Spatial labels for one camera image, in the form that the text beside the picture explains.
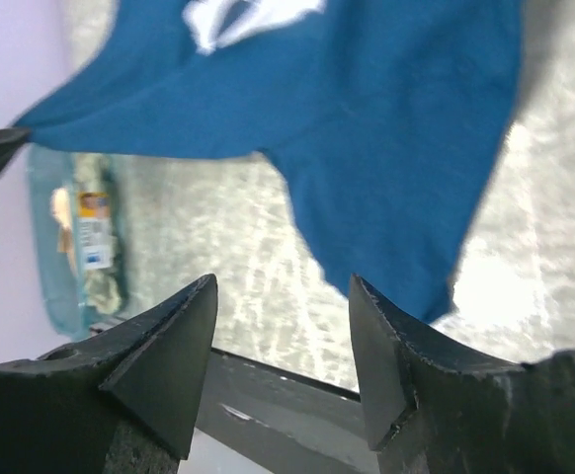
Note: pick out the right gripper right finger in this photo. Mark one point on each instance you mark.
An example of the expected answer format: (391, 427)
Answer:
(434, 405)

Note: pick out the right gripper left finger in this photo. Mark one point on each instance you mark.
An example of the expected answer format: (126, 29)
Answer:
(54, 418)

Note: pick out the blue t shirt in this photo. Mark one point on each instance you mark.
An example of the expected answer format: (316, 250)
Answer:
(385, 118)

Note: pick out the teal plastic bin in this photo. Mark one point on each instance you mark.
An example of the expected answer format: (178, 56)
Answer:
(48, 170)

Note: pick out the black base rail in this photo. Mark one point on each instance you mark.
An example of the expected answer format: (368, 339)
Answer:
(287, 415)

